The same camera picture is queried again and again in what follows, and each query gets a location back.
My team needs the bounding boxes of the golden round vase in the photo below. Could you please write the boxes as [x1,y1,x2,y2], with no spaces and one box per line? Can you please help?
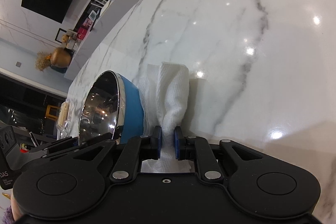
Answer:
[50,48,72,68]

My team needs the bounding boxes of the white paper towel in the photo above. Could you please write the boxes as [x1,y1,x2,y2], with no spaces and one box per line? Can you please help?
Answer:
[138,63,191,173]

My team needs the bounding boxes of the clear plastic packet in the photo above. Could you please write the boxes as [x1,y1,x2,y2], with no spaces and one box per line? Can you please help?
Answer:
[56,101,70,140]

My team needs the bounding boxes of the black picture frame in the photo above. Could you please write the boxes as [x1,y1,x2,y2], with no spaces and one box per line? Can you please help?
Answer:
[55,28,67,43]

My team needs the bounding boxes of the blue steel bowl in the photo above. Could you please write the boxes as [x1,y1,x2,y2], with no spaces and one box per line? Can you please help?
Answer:
[79,71,144,144]

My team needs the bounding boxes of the pink red box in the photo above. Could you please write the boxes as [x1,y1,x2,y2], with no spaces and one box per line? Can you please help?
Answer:
[76,26,88,40]

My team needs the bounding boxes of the white framed picture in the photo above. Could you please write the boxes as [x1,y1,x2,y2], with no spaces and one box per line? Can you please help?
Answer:
[88,10,97,22]

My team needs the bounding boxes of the dried beige flower bunch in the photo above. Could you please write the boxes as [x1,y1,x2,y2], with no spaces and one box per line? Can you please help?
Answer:
[35,52,51,72]

